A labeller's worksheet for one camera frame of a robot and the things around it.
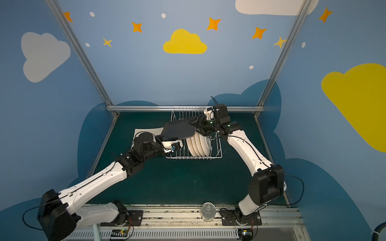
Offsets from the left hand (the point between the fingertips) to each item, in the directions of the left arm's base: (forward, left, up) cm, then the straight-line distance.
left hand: (173, 133), depth 74 cm
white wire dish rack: (+37, 0, -22) cm, 43 cm away
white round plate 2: (0, -11, -15) cm, 19 cm away
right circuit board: (-39, -37, -31) cm, 62 cm away
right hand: (+5, -9, +1) cm, 10 cm away
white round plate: (+1, -9, -14) cm, 17 cm away
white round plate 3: (+2, -14, -13) cm, 20 cm away
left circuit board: (-39, +26, -31) cm, 57 cm away
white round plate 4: (+5, -18, -15) cm, 24 cm away
